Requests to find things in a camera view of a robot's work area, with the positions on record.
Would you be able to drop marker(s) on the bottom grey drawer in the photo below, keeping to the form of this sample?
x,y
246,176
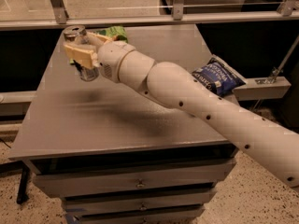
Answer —
x,y
140,217

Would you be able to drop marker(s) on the green snack bag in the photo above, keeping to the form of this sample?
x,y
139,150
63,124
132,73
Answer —
x,y
115,32

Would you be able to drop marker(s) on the black stand leg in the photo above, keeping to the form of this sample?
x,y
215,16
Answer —
x,y
18,166

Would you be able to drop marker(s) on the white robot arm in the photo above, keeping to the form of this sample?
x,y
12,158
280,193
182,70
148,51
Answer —
x,y
168,84

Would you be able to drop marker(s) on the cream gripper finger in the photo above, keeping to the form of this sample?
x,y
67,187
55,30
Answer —
x,y
97,40
85,55

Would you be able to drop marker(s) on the grey drawer cabinet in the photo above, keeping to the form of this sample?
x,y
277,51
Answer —
x,y
74,126

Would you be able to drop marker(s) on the middle grey drawer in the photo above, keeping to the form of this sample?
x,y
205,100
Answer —
x,y
139,202

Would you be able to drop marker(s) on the grey drawer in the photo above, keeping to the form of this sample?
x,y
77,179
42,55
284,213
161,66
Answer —
x,y
139,202
177,174
140,217

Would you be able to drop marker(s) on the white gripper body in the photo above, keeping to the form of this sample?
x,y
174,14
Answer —
x,y
111,59

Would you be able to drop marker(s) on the top grey drawer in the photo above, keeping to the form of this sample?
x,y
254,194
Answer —
x,y
177,174

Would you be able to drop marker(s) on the blue kettle chips bag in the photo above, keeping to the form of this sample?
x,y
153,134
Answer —
x,y
218,76

